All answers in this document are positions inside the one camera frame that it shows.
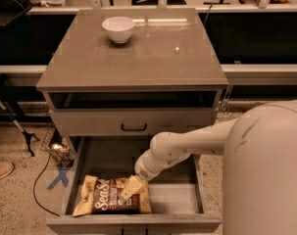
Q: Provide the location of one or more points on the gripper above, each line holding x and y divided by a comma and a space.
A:
141, 170

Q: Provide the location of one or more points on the brown sea salt chip bag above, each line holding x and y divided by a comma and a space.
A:
103, 196

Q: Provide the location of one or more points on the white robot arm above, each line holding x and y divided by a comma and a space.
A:
259, 152

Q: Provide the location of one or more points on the open grey middle drawer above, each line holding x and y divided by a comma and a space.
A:
175, 194

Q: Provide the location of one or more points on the grey drawer cabinet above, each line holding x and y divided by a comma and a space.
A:
168, 63

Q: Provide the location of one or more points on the blue tape cross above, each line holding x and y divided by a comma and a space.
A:
62, 176

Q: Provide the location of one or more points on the tan shoe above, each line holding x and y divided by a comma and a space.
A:
5, 169

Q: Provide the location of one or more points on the black tripod leg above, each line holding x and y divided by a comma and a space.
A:
26, 135

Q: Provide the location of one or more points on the white ceramic bowl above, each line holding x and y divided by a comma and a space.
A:
118, 29

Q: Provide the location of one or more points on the black drawer handle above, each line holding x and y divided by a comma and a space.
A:
138, 128

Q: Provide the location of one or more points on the wire basket with shiny object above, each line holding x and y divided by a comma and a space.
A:
57, 146

